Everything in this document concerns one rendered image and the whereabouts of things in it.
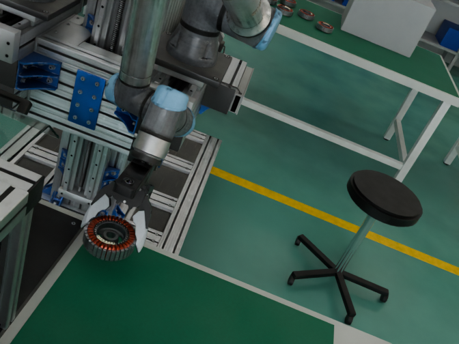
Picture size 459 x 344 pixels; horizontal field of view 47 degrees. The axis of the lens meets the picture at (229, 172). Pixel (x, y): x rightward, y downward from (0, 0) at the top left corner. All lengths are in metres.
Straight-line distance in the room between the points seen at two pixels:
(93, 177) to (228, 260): 0.85
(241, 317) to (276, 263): 1.40
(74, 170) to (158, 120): 0.87
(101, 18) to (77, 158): 0.52
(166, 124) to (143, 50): 0.18
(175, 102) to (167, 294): 0.42
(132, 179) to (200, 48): 0.54
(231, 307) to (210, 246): 1.30
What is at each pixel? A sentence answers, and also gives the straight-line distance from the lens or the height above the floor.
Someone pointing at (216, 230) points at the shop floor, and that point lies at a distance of 2.61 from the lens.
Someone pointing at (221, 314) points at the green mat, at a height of 0.75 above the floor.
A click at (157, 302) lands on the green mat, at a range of 1.16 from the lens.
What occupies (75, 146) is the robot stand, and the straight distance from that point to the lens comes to 1.88.
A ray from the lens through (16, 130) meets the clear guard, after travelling 0.99.
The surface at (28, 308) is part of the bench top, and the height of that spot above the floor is 0.75.
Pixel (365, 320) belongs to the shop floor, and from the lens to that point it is 2.59.
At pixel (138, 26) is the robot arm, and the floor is 1.20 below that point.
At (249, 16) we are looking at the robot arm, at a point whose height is 1.26.
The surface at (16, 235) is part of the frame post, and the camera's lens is 0.88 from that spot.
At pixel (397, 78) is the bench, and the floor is 0.72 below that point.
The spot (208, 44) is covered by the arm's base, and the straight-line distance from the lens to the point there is 1.50.
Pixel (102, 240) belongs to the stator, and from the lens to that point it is 1.13.
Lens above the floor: 1.61
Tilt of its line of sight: 32 degrees down
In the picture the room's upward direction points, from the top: 22 degrees clockwise
